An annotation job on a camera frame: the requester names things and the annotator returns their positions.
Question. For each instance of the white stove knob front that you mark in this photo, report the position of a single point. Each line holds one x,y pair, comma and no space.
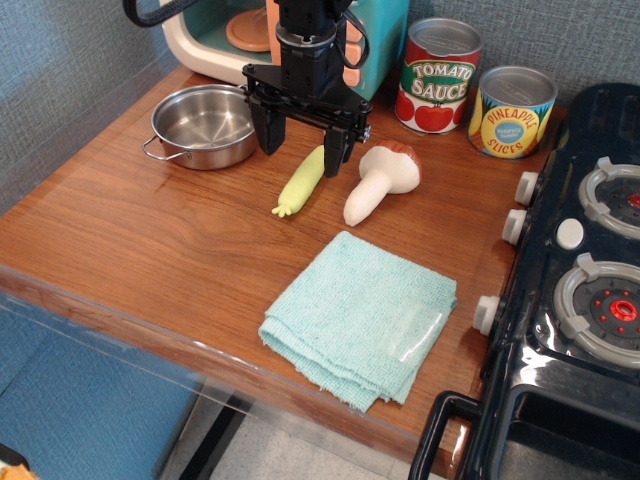
485,314

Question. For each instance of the silver pot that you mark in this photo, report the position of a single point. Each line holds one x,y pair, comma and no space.
205,128

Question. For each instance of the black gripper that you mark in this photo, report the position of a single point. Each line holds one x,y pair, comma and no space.
308,86

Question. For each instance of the green handled spoon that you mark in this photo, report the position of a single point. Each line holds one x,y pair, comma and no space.
301,184

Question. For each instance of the pineapple slices can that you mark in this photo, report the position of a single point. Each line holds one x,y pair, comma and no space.
512,108

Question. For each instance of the white stove knob rear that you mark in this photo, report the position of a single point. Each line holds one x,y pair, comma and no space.
526,187

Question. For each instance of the tomato sauce can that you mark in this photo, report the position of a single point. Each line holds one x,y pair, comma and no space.
440,61

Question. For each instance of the orange microwave plate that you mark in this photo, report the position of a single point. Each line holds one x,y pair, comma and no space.
248,31

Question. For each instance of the white round stove button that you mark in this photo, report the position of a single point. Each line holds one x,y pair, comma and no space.
569,234

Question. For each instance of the grey front burner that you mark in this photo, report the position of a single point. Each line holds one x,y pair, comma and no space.
597,306

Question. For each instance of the white stove knob middle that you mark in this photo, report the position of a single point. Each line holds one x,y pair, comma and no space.
513,226

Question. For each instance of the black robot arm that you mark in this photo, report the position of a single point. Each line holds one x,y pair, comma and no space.
311,18

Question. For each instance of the toy mushroom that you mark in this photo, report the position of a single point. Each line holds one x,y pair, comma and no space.
389,167

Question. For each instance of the grey burner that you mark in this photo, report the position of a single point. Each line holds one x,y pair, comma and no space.
597,306
609,195

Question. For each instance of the black toy stove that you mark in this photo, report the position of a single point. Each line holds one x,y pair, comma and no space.
560,395

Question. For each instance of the white stove knob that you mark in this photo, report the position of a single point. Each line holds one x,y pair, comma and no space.
526,187
513,226
485,314

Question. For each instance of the light blue rag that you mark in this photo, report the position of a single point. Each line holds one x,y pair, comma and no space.
359,321

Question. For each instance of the grey rear burner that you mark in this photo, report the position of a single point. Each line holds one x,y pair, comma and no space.
609,195

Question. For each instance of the teal toy microwave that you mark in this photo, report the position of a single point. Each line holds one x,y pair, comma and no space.
198,40

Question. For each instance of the orange object bottom corner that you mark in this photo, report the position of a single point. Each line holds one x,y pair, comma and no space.
17,472

